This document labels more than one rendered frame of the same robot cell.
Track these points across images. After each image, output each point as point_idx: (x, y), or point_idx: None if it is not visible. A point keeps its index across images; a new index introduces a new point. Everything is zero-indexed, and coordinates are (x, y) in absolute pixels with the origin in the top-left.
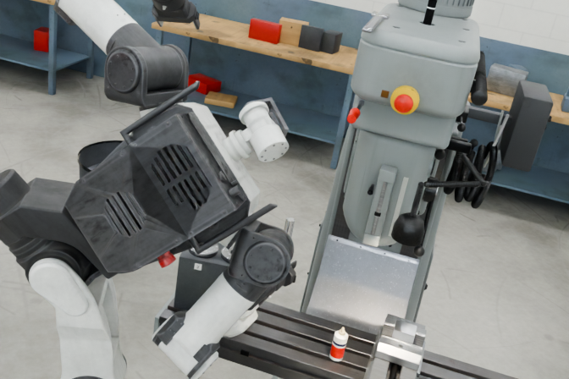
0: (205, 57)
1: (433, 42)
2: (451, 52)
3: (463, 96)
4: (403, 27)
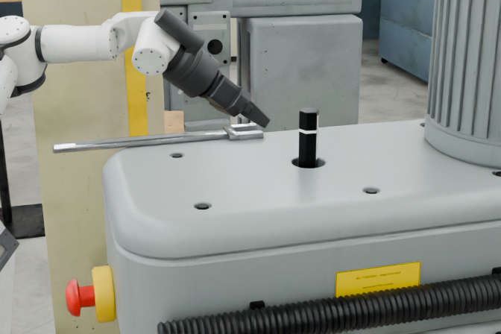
0: None
1: (121, 192)
2: (116, 218)
3: (150, 326)
4: (192, 157)
